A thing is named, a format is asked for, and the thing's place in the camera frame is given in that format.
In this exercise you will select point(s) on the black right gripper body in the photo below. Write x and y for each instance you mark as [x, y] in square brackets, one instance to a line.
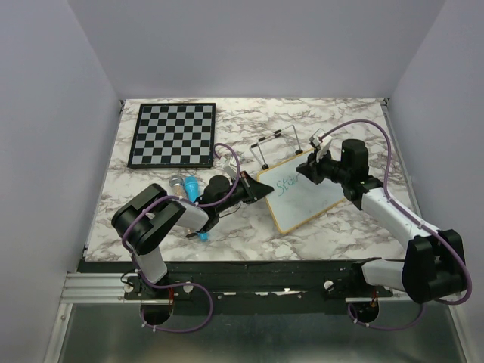
[330, 169]

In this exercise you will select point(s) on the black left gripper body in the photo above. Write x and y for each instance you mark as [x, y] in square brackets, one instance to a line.
[239, 193]

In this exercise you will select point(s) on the yellow framed whiteboard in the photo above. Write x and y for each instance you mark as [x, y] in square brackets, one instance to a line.
[296, 200]

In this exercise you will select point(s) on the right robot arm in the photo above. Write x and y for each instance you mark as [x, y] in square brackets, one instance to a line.
[431, 268]

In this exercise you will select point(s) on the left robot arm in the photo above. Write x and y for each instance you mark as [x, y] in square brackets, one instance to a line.
[149, 217]

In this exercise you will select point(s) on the blue toy microphone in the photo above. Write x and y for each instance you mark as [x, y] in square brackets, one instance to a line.
[193, 192]

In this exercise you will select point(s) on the black white chessboard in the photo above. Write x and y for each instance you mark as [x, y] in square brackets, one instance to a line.
[174, 135]

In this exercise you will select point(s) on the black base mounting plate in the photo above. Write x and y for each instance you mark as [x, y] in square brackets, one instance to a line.
[245, 288]

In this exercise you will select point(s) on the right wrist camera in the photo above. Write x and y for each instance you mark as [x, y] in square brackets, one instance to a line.
[321, 142]

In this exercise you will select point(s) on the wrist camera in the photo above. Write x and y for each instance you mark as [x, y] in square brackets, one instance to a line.
[230, 167]
[321, 142]

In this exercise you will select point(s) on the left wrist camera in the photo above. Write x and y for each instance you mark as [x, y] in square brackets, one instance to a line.
[230, 167]

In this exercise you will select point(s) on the wire whiteboard stand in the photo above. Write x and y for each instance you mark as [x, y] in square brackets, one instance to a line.
[276, 146]

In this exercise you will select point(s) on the aluminium rail frame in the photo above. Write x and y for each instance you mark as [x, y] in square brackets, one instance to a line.
[100, 328]

